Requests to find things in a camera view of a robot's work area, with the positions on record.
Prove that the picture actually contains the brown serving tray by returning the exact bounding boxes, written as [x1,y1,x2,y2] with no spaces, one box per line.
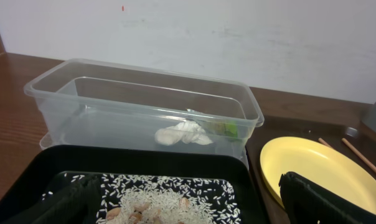
[246,116,376,223]

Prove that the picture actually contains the rice and food scraps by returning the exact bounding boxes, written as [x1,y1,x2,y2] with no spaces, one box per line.
[94,174,243,224]

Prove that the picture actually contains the black plastic tray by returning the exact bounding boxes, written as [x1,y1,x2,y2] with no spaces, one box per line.
[0,145,270,223]

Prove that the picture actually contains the white napkin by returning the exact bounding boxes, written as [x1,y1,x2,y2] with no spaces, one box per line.
[154,121,213,146]

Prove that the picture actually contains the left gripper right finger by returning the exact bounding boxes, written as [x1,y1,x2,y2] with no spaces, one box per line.
[278,172,376,224]

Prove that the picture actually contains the clear plastic bin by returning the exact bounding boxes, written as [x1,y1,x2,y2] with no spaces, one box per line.
[24,59,265,162]

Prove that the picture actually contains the green yellow wrapper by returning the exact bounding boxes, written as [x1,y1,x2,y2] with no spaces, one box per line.
[192,119,238,138]

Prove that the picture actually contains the wooden chopstick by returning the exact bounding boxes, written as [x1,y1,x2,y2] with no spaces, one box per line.
[318,138,332,148]
[342,138,376,173]

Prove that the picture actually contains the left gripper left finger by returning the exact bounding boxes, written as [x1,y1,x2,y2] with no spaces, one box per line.
[1,175,101,224]

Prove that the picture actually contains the yellow plate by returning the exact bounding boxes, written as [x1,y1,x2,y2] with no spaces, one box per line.
[260,136,376,215]

